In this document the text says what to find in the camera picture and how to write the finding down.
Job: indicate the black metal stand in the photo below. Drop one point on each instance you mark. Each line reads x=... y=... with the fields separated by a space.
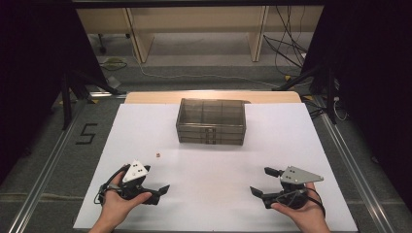
x=329 y=97
x=66 y=103

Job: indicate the person's left hand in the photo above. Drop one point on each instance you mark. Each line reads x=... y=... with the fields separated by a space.
x=115 y=207

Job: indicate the smoky transparent drawer box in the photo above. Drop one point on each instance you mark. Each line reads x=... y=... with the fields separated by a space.
x=210 y=111

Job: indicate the short aluminium rail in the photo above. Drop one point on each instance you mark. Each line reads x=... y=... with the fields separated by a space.
x=107 y=94

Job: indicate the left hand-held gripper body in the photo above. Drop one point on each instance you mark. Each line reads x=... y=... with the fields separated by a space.
x=135 y=173

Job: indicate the grey floor plate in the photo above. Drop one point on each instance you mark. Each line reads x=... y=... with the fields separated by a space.
x=113 y=82

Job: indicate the white board sheet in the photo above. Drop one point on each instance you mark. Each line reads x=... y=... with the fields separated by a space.
x=210 y=181

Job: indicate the person's right hand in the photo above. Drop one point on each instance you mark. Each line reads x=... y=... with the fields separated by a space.
x=309 y=213

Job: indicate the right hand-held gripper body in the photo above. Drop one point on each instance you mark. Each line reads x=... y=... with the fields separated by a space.
x=299 y=176

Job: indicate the black chair caster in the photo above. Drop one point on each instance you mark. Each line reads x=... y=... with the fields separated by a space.
x=102 y=49

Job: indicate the aluminium floor rail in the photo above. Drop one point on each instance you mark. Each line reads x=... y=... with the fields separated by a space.
x=356 y=174
x=42 y=181

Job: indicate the black curtain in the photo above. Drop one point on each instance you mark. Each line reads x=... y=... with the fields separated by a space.
x=372 y=81
x=32 y=64

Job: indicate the light wooden desk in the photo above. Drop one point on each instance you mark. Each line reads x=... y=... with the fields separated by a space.
x=194 y=19

